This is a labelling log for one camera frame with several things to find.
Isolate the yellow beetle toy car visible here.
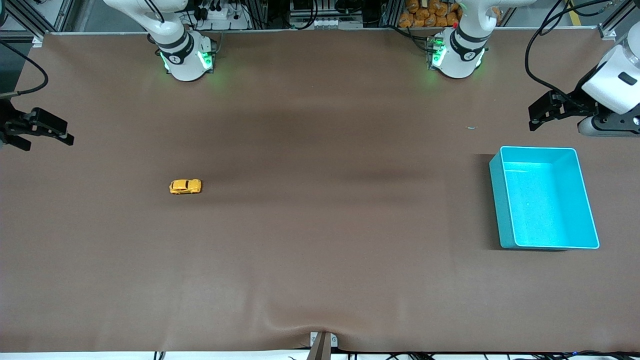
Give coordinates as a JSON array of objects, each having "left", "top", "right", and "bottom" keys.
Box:
[{"left": 169, "top": 179, "right": 203, "bottom": 195}]

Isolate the turquoise plastic bin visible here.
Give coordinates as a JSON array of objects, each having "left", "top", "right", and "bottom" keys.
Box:
[{"left": 489, "top": 146, "right": 600, "bottom": 250}]

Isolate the pile of orange packets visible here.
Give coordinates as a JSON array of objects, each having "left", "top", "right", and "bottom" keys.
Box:
[{"left": 398, "top": 0, "right": 501, "bottom": 28}]

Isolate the white power strip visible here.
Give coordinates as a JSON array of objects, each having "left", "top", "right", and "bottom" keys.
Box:
[{"left": 192, "top": 4, "right": 251, "bottom": 30}]

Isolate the brown table cover mat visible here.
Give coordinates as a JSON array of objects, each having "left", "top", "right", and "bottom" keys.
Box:
[{"left": 0, "top": 27, "right": 640, "bottom": 354}]

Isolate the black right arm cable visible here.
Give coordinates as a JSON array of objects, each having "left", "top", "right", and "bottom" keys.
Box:
[{"left": 0, "top": 40, "right": 50, "bottom": 97}]

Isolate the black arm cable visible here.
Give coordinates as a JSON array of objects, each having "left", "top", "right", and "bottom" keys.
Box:
[
  {"left": 524, "top": 0, "right": 640, "bottom": 110},
  {"left": 0, "top": 40, "right": 50, "bottom": 97}
]

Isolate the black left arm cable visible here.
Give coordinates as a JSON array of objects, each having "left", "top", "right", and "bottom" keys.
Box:
[{"left": 524, "top": 0, "right": 640, "bottom": 110}]

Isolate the metal table edge bracket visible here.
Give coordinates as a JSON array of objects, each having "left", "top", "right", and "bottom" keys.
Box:
[{"left": 307, "top": 331, "right": 339, "bottom": 360}]

